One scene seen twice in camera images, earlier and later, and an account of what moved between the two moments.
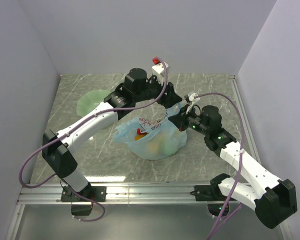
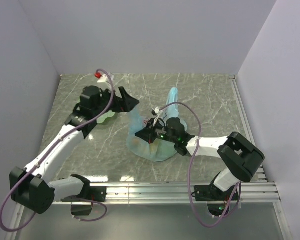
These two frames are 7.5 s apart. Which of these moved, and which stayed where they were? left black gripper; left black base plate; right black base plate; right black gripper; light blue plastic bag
Moved: light blue plastic bag; right black gripper; left black gripper
Stayed: right black base plate; left black base plate
